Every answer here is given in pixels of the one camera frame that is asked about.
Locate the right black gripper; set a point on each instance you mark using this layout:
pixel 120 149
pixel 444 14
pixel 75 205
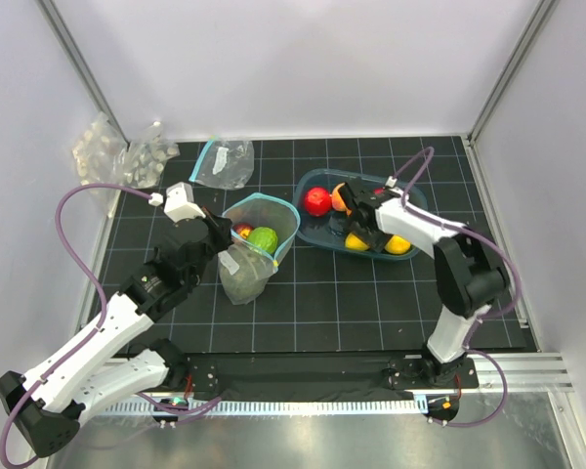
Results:
pixel 376 241

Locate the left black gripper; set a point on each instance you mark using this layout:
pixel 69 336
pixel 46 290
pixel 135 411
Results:
pixel 220 226

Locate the clear zip bag blue zipper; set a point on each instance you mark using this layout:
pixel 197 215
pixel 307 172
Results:
pixel 261 210

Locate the netted green melon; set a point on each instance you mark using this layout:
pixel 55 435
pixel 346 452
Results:
pixel 244 273

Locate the dark red apple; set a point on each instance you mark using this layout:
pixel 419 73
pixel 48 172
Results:
pixel 243 230

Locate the bumpy green fruit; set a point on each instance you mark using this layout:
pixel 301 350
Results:
pixel 264 238

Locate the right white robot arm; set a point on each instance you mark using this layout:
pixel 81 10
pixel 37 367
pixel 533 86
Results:
pixel 469 268

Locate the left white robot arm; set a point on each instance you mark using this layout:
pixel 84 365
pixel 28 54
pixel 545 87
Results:
pixel 49 403

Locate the empty zip bag back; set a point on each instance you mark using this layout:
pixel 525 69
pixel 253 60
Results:
pixel 224 164

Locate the bag of white pieces right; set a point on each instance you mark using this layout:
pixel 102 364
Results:
pixel 147 156

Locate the bag of white pieces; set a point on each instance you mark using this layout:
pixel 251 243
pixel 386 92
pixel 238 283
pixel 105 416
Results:
pixel 147 156
pixel 99 153

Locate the bag of white pieces left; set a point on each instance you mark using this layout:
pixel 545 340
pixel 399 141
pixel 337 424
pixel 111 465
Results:
pixel 99 153

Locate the peach coloured fruit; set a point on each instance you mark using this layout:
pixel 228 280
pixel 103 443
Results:
pixel 338 203

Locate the yellow lemon left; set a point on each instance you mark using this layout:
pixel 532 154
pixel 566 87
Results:
pixel 354 243

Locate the yellow lemon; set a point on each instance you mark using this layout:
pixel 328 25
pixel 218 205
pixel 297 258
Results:
pixel 354 243
pixel 397 245

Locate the teal plastic fruit basin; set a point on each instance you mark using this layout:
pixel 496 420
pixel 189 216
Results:
pixel 329 231

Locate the black grid mat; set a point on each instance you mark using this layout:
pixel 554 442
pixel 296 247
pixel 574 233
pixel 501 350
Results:
pixel 320 300

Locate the yellow lemon right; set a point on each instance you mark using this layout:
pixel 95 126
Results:
pixel 397 245

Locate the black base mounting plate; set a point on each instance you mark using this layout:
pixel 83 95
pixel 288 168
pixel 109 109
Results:
pixel 322 377

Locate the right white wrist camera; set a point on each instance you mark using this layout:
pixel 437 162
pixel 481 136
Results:
pixel 391 182

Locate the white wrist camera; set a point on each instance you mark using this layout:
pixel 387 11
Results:
pixel 177 203
pixel 391 182

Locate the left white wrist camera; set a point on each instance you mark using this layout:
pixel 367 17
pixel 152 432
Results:
pixel 177 203

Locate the white slotted cable duct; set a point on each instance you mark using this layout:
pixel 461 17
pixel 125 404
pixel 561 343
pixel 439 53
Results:
pixel 138 407

